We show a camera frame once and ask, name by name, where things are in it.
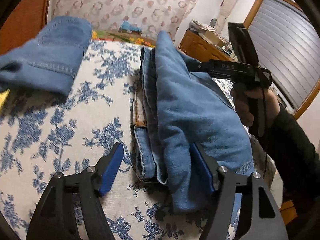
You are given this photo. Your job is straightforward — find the folded blue denim jeans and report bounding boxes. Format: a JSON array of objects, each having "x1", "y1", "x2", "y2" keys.
[{"x1": 1, "y1": 16, "x2": 92, "y2": 96}]

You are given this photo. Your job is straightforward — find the grey roller window blind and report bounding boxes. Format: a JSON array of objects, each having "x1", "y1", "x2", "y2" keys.
[{"x1": 248, "y1": 0, "x2": 319, "y2": 108}]

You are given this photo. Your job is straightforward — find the blue white floral bedsheet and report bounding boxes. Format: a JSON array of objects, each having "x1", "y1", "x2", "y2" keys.
[{"x1": 0, "y1": 38, "x2": 266, "y2": 240}]

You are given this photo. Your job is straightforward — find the cardboard box on cabinet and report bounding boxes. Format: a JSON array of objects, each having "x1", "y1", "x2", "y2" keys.
[{"x1": 199, "y1": 31, "x2": 228, "y2": 48}]

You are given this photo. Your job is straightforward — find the blue denim jeans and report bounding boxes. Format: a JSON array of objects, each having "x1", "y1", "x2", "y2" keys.
[
  {"x1": 1, "y1": 16, "x2": 92, "y2": 96},
  {"x1": 133, "y1": 31, "x2": 254, "y2": 213}
]

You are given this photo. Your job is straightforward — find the stack of papers on cabinet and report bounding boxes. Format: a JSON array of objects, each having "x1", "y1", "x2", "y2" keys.
[{"x1": 189, "y1": 19, "x2": 215, "y2": 33}]

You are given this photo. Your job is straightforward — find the circle patterned sheer curtain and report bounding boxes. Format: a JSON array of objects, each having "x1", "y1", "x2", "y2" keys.
[{"x1": 48, "y1": 0, "x2": 198, "y2": 39}]

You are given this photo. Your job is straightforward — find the yellow Pikachu plush toy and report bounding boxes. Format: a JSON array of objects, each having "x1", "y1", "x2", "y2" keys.
[{"x1": 0, "y1": 89, "x2": 10, "y2": 109}]

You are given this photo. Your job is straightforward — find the colourful floral blanket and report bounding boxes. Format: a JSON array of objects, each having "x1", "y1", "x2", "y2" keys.
[{"x1": 92, "y1": 30, "x2": 156, "y2": 48}]

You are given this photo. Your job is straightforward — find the person's black sleeved forearm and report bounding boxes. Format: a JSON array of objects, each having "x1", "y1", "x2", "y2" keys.
[{"x1": 258, "y1": 108, "x2": 319, "y2": 231}]

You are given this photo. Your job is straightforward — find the person's right hand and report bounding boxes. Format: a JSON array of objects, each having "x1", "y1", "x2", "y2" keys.
[{"x1": 230, "y1": 88, "x2": 280, "y2": 127}]

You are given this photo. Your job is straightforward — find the wooden sideboard cabinet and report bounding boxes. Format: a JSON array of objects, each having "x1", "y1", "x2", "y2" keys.
[{"x1": 179, "y1": 30, "x2": 233, "y2": 62}]

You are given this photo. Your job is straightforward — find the brown box with blue cloth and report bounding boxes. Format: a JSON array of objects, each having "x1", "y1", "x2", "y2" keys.
[{"x1": 119, "y1": 21, "x2": 142, "y2": 35}]

